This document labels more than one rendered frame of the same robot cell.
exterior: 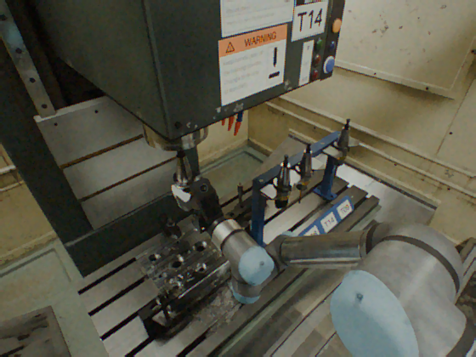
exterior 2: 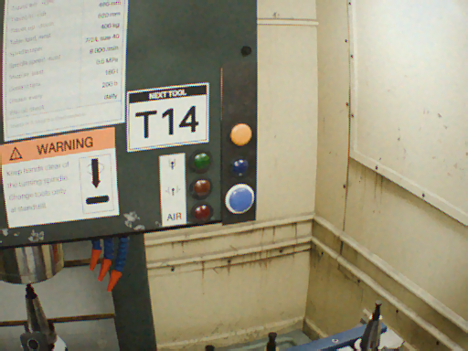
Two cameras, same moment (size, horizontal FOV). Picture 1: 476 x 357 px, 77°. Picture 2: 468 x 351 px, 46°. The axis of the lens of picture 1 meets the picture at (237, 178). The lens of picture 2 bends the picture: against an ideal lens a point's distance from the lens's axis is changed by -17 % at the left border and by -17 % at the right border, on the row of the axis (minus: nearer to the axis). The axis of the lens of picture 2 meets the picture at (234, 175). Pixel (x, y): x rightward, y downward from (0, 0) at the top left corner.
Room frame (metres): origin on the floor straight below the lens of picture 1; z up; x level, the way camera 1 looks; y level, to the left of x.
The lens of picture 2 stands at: (-0.03, -0.43, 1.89)
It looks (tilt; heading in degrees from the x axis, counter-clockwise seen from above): 19 degrees down; 18
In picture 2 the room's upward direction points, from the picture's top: straight up
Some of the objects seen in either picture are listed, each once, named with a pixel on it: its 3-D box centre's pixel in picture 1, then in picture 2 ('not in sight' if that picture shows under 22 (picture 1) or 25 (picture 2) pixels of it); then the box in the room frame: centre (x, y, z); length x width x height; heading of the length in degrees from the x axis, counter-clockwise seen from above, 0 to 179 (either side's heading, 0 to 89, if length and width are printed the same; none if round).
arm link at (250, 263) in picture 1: (247, 257); not in sight; (0.41, -0.02, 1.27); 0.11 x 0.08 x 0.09; 35
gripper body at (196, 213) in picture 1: (210, 218); not in sight; (0.54, 0.07, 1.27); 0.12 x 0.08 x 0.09; 35
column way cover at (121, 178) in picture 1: (128, 157); (30, 292); (0.98, 0.44, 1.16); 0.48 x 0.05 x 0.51; 130
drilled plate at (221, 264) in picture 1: (189, 258); not in sight; (0.63, 0.18, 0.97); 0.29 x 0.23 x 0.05; 130
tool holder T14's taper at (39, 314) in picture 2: (182, 166); (35, 312); (0.64, 0.15, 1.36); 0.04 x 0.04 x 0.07
